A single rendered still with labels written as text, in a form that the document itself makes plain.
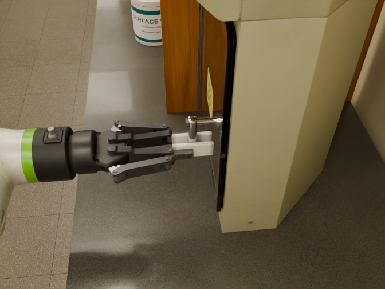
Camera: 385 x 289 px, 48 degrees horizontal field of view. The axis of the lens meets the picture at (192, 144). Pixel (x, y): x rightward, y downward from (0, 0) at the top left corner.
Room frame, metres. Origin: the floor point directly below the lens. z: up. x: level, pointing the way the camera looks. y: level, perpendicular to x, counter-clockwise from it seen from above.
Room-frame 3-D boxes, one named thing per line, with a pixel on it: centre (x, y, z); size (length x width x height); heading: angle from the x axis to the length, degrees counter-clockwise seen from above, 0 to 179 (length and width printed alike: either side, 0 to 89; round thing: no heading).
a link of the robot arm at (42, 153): (0.51, 0.23, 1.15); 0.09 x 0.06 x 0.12; 6
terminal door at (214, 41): (0.64, -0.04, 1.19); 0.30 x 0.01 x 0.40; 5
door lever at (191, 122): (0.53, -0.02, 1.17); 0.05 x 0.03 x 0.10; 95
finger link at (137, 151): (0.50, 0.09, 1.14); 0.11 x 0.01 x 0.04; 90
